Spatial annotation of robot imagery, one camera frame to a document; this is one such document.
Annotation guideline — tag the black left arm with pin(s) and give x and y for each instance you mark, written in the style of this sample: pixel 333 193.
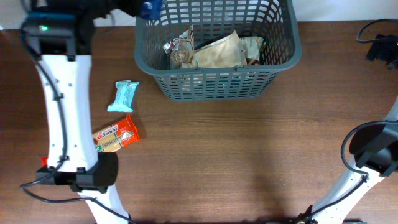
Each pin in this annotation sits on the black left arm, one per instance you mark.
pixel 58 37

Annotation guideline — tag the mint green bar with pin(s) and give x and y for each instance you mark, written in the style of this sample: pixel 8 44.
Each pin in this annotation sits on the mint green bar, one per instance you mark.
pixel 125 90

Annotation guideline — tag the orange spaghetti packet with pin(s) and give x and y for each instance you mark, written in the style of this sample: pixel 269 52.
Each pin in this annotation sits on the orange spaghetti packet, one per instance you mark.
pixel 116 135

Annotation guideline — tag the green snack bag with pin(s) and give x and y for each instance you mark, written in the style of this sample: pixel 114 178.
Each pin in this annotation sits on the green snack bag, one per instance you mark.
pixel 253 48

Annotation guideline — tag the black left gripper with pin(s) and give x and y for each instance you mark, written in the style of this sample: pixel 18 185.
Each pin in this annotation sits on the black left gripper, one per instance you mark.
pixel 132 7

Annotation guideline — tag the Kleenex tissue multipack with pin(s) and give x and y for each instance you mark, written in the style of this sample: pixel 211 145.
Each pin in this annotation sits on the Kleenex tissue multipack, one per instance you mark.
pixel 150 9

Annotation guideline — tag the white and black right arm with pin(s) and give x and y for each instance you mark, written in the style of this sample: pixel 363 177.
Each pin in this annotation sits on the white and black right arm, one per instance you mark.
pixel 369 153

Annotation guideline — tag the beige powder pouch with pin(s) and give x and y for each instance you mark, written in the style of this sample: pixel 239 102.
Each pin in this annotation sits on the beige powder pouch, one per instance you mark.
pixel 227 52

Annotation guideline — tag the grey plastic lattice basket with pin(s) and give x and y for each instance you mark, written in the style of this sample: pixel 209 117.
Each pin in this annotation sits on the grey plastic lattice basket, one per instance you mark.
pixel 274 21

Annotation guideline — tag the brown snack bag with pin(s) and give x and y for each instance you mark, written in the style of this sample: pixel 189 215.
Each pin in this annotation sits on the brown snack bag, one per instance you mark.
pixel 181 50

